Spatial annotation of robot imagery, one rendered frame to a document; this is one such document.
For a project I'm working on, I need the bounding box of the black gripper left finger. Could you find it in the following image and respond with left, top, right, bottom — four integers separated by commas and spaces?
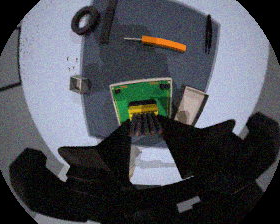
58, 120, 132, 190

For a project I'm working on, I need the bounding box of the dark grey work mat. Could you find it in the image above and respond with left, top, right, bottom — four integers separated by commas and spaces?
79, 0, 221, 141

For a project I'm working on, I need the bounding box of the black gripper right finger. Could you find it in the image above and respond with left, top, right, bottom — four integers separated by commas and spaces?
156, 115, 236, 180

